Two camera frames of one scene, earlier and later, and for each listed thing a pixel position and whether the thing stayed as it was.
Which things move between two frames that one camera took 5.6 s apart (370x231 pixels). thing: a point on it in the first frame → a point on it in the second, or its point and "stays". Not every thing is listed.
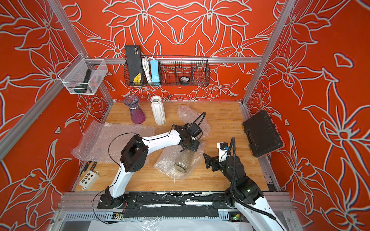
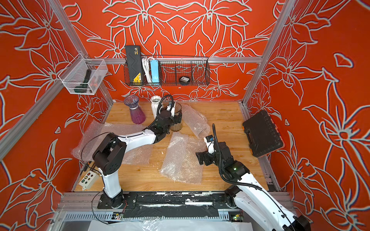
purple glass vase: (137, 114) stays
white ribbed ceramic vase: (158, 110) stays
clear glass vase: (184, 160) → (177, 126)
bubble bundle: (188, 115) stays
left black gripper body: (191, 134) → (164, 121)
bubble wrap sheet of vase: (103, 142) stays
